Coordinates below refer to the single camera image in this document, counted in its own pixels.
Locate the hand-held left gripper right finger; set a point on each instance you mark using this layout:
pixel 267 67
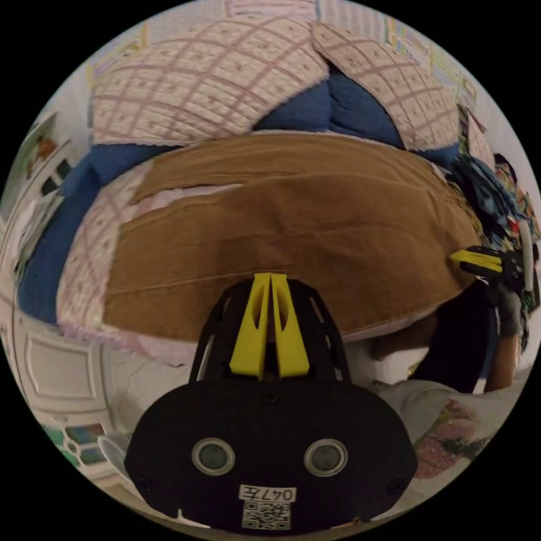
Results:
pixel 291 342

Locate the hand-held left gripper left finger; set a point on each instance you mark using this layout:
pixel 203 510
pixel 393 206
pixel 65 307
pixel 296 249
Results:
pixel 249 338

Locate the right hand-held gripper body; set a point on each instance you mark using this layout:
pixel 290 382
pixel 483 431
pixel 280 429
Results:
pixel 513 270

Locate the brown pants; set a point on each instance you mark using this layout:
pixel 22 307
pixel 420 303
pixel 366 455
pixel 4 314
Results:
pixel 296 220

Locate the person's right hand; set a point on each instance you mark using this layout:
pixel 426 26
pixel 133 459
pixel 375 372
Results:
pixel 509 312

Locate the pile of clothes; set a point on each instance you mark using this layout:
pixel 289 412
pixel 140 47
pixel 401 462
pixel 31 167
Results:
pixel 490 194

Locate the person's body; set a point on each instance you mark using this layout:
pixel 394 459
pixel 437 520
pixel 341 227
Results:
pixel 460 338

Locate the white floral cloth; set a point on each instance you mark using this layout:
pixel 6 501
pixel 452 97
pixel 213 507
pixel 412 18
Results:
pixel 448 431

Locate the plaid pink pillow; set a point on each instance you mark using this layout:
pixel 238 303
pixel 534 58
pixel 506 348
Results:
pixel 198 80
pixel 393 84

